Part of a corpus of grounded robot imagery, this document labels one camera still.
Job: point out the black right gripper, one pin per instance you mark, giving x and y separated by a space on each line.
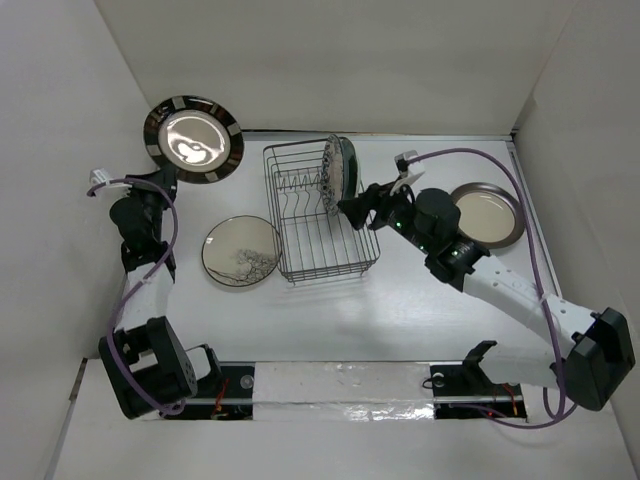
375 198

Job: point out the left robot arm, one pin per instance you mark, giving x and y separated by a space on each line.
148 368

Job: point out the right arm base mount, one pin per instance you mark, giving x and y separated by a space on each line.
457 397

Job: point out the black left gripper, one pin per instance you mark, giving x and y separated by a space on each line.
163 177

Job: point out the black rimmed patterned plate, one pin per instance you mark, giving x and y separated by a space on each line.
197 136

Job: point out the brown rimmed cream plate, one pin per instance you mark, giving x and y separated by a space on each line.
489 214

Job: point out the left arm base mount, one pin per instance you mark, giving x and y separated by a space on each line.
231 401

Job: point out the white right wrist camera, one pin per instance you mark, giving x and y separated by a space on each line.
409 170

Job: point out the blue floral plate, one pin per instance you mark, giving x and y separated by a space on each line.
334 174

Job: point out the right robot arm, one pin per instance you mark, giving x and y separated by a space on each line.
591 352

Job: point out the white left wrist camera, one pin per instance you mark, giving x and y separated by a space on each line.
100 176

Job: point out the green glazed plate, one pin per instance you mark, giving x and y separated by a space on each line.
351 169

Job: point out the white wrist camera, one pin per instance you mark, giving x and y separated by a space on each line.
409 170
100 176

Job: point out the white foam base block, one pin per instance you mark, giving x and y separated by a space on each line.
341 392

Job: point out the cream tree pattern plate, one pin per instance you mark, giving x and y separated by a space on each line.
241 251

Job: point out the grey wire dish rack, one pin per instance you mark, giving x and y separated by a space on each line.
314 244

